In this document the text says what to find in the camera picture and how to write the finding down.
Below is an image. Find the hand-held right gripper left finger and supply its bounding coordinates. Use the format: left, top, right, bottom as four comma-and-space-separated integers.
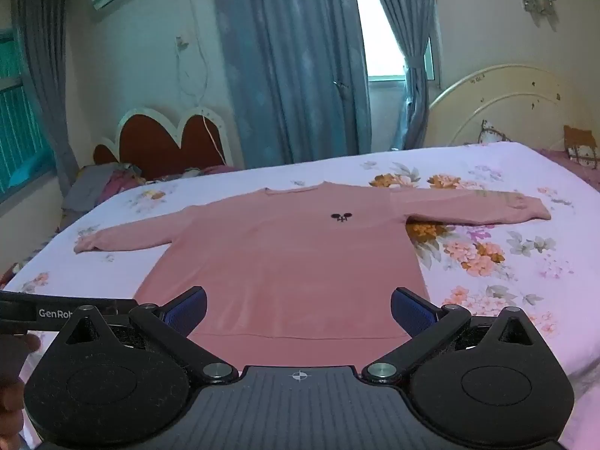
63, 286, 237, 385

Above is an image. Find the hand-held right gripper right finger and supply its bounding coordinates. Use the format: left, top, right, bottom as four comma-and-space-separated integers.
363, 286, 539, 385

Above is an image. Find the pink sweater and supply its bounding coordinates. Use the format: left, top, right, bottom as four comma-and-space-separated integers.
74, 180, 552, 371

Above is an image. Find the pile of clothes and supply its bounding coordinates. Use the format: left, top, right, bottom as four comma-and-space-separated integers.
61, 162, 151, 219

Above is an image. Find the person's left hand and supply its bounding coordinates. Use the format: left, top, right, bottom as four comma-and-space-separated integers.
0, 333, 42, 437

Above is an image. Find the floral bed sheet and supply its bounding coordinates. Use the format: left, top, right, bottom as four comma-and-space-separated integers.
0, 141, 600, 450

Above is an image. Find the red scalloped headboard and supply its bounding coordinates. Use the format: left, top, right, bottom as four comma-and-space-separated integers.
92, 107, 235, 181

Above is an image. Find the teal window grille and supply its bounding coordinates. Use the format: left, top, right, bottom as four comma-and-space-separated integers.
0, 28, 54, 202

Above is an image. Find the tied blue curtain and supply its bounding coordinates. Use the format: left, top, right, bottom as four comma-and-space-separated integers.
363, 0, 444, 151

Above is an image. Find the grey curtain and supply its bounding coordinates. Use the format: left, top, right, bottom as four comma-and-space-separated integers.
9, 0, 80, 198

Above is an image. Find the cream round headboard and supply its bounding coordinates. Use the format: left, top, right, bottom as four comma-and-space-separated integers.
429, 63, 596, 151

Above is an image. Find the large brown patterned pillow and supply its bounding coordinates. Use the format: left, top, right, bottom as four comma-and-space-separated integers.
562, 124, 600, 170

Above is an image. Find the wide blue curtain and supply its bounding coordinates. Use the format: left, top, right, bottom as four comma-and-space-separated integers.
208, 0, 373, 170

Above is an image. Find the bright window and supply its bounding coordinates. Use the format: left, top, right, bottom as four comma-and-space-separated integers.
351, 0, 408, 83

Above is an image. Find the white cable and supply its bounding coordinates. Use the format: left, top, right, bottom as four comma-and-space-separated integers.
175, 0, 226, 165

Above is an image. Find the glass wall lamp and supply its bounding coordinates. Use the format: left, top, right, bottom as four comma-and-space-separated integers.
522, 0, 558, 26

